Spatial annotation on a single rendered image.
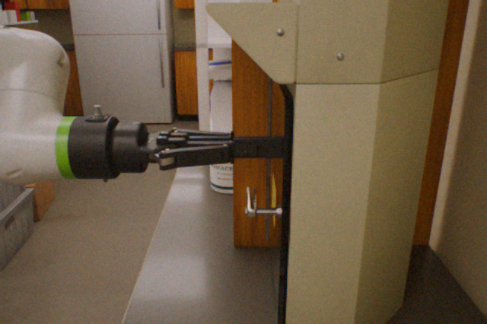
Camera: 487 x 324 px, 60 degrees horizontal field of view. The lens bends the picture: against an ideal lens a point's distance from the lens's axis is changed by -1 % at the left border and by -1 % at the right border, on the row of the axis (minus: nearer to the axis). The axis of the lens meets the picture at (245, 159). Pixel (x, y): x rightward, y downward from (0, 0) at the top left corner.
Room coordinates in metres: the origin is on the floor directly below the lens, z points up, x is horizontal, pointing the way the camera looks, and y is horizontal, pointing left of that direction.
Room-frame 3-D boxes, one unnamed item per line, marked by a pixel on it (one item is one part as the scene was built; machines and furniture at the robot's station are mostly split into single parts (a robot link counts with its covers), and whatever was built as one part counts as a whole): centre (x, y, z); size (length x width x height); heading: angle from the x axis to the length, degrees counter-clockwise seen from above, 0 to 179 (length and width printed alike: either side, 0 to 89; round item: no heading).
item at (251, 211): (0.64, -0.03, 1.20); 0.10 x 0.05 x 0.03; 0
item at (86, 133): (0.60, 0.21, 1.31); 0.09 x 0.06 x 0.12; 1
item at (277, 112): (0.72, -0.06, 1.19); 0.30 x 0.01 x 0.40; 0
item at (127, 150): (0.60, 0.14, 1.31); 0.09 x 0.08 x 0.07; 91
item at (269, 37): (0.71, -0.01, 1.46); 0.32 x 0.11 x 0.10; 1
